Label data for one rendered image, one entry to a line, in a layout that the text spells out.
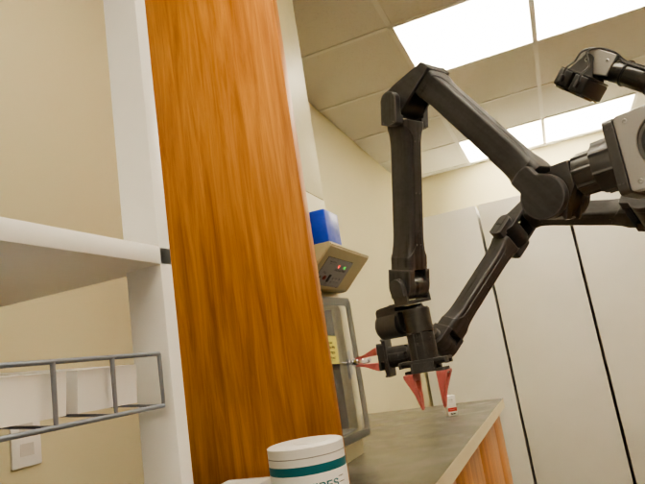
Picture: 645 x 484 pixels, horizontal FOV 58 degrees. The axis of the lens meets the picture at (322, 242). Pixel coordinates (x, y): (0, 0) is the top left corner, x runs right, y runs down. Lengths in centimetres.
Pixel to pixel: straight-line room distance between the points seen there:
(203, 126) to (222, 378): 67
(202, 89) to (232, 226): 40
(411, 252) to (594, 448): 347
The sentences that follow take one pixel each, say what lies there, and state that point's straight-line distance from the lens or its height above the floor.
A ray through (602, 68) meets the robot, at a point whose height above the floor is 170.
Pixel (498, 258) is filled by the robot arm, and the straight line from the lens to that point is 163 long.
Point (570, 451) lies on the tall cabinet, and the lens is 454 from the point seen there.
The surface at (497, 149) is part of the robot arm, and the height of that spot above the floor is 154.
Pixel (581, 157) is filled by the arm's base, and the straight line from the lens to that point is 102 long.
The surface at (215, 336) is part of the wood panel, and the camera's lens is 150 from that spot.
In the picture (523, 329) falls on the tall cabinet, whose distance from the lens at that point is 446.
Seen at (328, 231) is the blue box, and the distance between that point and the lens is 149.
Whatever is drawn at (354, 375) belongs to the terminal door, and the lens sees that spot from 170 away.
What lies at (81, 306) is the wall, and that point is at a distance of 150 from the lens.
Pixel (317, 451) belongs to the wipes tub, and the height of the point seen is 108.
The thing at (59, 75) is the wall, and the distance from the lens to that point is 167.
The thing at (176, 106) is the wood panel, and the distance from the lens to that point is 170.
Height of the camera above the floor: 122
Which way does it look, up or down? 11 degrees up
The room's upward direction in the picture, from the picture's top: 9 degrees counter-clockwise
